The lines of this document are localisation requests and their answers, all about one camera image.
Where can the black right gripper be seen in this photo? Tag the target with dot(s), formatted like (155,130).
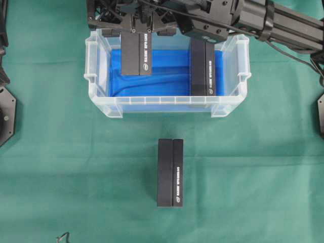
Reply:
(193,19)

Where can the black realsense box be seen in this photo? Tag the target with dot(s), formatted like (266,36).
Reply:
(202,68)
(136,53)
(170,173)

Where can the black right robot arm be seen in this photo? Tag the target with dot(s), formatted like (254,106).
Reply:
(268,21)

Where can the blue cloth bin liner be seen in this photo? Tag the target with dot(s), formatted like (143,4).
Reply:
(170,76)

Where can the clear plastic storage bin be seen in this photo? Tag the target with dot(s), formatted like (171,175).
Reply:
(236,70)

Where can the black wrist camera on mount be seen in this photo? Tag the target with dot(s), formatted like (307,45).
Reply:
(208,39)

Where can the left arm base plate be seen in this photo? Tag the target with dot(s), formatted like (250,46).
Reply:
(8,112)

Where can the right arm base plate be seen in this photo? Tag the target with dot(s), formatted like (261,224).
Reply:
(320,105)

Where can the small dark wire hook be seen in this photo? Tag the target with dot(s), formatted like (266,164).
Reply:
(62,233)

